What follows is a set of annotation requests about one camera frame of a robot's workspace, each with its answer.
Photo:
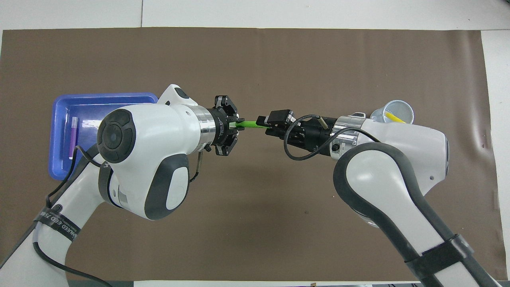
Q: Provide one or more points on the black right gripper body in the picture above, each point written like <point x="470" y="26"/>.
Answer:
<point x="314" y="135"/>

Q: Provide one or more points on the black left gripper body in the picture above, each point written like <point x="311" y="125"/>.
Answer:
<point x="218" y="125"/>

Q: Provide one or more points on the green pen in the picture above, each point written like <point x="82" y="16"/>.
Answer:
<point x="253" y="124"/>

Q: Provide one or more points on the yellow pen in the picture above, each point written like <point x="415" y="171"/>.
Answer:
<point x="394" y="118"/>

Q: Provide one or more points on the purple pen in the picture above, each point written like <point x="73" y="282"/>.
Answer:
<point x="73" y="137"/>

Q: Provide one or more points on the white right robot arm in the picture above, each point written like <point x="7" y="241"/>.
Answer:
<point x="398" y="139"/>

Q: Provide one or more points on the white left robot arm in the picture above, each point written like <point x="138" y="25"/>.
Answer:
<point x="151" y="127"/>

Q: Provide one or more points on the brown table mat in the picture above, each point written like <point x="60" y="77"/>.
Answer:
<point x="255" y="59"/>

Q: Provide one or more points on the light blue mesh pen cup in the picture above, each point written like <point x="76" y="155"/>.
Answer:
<point x="398" y="108"/>

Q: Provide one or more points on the blue plastic tray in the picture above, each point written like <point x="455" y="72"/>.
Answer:
<point x="85" y="111"/>

